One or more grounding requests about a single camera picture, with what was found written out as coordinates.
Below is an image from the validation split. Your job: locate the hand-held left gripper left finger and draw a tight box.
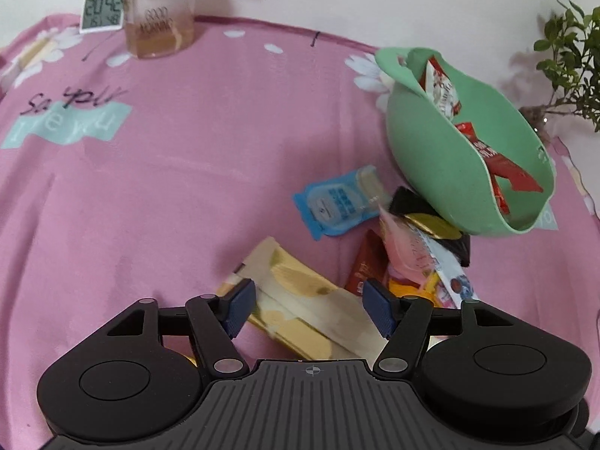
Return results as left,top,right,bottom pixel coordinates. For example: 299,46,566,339
100,279,258,380

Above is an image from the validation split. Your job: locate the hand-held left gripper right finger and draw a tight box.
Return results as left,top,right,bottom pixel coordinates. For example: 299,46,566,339
363,279,528,380

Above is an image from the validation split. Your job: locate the cream and gold snack packet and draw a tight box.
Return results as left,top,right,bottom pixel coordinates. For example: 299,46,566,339
216,237,392,363

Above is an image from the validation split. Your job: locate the green plastic bowl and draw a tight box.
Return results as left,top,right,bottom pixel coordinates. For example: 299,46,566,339
374,47,558,237

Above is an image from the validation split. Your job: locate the red and white snack packet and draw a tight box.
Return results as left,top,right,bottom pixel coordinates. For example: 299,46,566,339
422,55,464,123

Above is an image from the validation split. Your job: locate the small orange yellow packet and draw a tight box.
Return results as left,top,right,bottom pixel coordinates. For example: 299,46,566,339
388,276,444,302

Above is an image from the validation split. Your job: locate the dark red square snack packet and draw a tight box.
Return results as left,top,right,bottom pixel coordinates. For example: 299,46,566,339
344,229,391,297

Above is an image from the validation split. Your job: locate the pink snack packet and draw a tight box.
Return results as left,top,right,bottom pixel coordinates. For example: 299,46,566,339
378,205,441,287

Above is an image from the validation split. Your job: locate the white strip snack packet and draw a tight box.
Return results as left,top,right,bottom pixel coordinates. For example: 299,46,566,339
422,233,480,302

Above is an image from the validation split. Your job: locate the black and gold snack packet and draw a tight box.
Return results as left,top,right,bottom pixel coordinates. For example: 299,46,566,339
389,186,471,269

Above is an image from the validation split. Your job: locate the blue snack packet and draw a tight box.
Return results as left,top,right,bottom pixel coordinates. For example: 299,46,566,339
293,165,395,241

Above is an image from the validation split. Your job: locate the pink printed tablecloth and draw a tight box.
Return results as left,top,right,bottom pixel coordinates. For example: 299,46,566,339
0,13,600,450

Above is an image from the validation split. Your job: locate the bright red snack packet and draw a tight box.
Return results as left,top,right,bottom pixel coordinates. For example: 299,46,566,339
489,173,513,216

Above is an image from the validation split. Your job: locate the dark red long snack packet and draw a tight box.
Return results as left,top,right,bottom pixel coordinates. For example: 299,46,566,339
454,121,545,194

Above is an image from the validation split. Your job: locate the potted plant in clear cup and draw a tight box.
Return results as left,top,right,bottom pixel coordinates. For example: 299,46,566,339
119,0,198,60

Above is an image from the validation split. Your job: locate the potted plant in glass jar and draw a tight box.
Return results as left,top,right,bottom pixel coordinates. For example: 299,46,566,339
516,0,600,139

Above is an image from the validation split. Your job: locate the white digital clock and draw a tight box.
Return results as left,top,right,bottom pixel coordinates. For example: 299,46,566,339
79,0,126,35

